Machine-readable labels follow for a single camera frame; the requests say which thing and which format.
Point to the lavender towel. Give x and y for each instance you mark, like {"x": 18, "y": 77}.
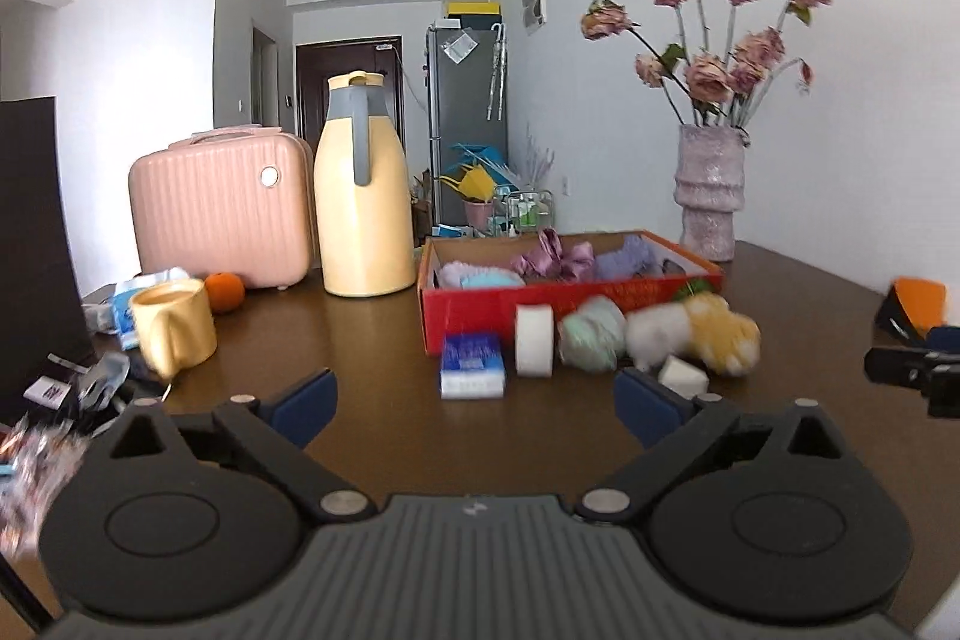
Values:
{"x": 630, "y": 257}

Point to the green leaf sprig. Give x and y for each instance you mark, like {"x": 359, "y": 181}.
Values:
{"x": 694, "y": 287}

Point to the silver foil packets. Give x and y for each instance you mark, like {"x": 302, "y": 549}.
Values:
{"x": 97, "y": 385}

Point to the orange fruit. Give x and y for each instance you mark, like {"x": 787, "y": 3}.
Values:
{"x": 225, "y": 293}

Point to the white foam block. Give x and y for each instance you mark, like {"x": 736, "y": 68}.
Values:
{"x": 682, "y": 377}

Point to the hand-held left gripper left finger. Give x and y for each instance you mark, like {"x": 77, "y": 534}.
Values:
{"x": 307, "y": 404}

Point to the shiny crinkled wrapper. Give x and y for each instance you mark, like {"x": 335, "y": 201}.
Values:
{"x": 30, "y": 482}

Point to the white tape roll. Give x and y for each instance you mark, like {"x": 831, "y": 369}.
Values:
{"x": 534, "y": 340}

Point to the light blue cloth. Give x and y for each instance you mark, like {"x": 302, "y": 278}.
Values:
{"x": 491, "y": 280}

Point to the white plush ball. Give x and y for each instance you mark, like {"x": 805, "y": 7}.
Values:
{"x": 658, "y": 332}

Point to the pink ribbed suitcase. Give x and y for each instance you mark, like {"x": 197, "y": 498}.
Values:
{"x": 217, "y": 212}

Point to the orange black object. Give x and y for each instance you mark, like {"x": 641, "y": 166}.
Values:
{"x": 921, "y": 296}

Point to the white hanging umbrellas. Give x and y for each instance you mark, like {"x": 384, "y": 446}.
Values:
{"x": 496, "y": 70}

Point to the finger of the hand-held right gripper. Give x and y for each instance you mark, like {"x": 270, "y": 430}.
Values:
{"x": 900, "y": 366}

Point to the dried pink roses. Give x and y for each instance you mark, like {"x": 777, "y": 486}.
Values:
{"x": 720, "y": 63}

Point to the small storage rack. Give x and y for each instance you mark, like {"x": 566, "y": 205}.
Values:
{"x": 525, "y": 211}

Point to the grey refrigerator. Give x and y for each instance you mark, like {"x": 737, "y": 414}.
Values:
{"x": 465, "y": 115}

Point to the yellow mug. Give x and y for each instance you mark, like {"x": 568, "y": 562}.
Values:
{"x": 172, "y": 325}

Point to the yellow toy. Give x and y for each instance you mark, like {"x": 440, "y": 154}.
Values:
{"x": 472, "y": 181}

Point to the yellow paw plush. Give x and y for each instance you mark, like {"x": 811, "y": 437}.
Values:
{"x": 724, "y": 332}

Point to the blue plastic toy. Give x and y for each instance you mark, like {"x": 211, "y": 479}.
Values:
{"x": 480, "y": 154}

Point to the mint green plush ball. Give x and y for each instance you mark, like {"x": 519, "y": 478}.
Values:
{"x": 592, "y": 332}

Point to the red cardboard box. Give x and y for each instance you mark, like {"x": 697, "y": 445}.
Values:
{"x": 487, "y": 310}

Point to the pink folded towel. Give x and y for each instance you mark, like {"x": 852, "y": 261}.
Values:
{"x": 456, "y": 274}

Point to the pink flower pot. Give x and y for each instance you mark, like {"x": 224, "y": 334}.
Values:
{"x": 477, "y": 212}

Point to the blue sponge pack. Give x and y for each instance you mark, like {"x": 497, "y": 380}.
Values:
{"x": 471, "y": 364}

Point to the mauve satin scrunchie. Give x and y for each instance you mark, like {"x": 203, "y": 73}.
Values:
{"x": 555, "y": 257}

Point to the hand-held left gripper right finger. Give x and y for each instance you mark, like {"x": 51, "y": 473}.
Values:
{"x": 645, "y": 411}

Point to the yellow thermos jug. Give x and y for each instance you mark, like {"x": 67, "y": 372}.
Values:
{"x": 364, "y": 220}

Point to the blue white tissue pack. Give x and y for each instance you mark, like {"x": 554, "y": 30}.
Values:
{"x": 124, "y": 317}

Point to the yellow box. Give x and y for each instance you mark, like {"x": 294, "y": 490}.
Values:
{"x": 472, "y": 10}

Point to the pink textured vase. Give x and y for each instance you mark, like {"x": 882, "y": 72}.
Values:
{"x": 709, "y": 190}

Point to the black monitor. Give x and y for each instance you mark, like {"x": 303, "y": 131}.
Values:
{"x": 37, "y": 250}

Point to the dark wooden entrance door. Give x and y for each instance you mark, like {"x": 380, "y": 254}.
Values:
{"x": 345, "y": 63}

